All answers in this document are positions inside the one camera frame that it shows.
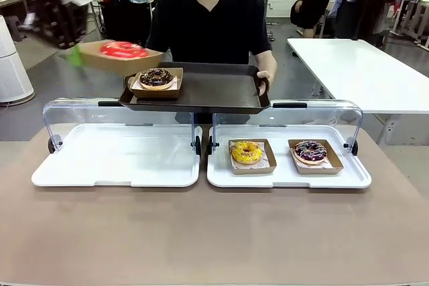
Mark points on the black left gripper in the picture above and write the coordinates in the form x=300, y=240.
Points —
x=62, y=21

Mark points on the cardboard tray of red donut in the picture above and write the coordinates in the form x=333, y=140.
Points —
x=107, y=63

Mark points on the red glazed donut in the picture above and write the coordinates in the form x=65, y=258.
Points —
x=124, y=50

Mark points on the chocolate sprinkled donut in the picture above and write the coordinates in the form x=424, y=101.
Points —
x=155, y=79

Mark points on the cardboard tray of chocolate donut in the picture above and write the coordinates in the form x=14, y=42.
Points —
x=167, y=93

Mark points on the dark brown serving tray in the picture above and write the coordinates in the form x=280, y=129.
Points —
x=218, y=88

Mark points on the person's left forearm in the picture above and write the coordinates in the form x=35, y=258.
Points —
x=268, y=61

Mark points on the person's black shirt torso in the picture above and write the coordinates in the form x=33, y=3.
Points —
x=211, y=28

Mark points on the yellow sprinkled donut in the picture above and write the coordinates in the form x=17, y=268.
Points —
x=247, y=152

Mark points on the cardboard tray of yellow donut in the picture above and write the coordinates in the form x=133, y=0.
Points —
x=264, y=166

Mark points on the purple drizzled donut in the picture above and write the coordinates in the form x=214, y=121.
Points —
x=310, y=152

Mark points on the cardboard tray of purple donut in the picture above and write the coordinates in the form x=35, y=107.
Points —
x=332, y=166

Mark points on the person's left hand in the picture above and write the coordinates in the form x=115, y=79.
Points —
x=269, y=78

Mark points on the clear display lid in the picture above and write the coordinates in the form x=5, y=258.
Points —
x=301, y=118
x=83, y=115

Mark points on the white display tray base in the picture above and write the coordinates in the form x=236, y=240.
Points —
x=117, y=155
x=285, y=179

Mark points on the white background table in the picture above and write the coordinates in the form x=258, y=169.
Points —
x=362, y=71

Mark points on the bystander in dark coat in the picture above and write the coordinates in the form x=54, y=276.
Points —
x=372, y=1

